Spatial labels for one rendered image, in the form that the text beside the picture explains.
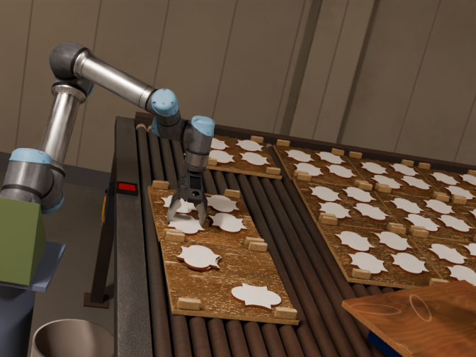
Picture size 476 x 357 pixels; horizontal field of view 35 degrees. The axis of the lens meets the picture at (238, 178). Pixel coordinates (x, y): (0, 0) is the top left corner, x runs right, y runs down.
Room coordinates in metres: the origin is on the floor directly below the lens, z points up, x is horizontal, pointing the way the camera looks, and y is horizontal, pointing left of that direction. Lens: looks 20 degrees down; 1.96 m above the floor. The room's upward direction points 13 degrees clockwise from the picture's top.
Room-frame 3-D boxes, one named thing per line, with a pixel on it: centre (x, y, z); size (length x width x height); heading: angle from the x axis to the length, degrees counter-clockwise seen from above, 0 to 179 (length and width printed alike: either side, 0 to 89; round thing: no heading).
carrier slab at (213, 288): (1.97, -0.03, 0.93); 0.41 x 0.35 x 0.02; 14
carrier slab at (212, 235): (2.37, 0.08, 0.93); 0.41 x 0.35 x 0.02; 16
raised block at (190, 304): (1.75, 0.05, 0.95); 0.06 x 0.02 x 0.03; 104
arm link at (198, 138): (2.28, 0.15, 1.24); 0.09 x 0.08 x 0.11; 80
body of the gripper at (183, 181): (2.28, 0.14, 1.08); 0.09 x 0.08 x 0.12; 16
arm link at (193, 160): (2.28, 0.15, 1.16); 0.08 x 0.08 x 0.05
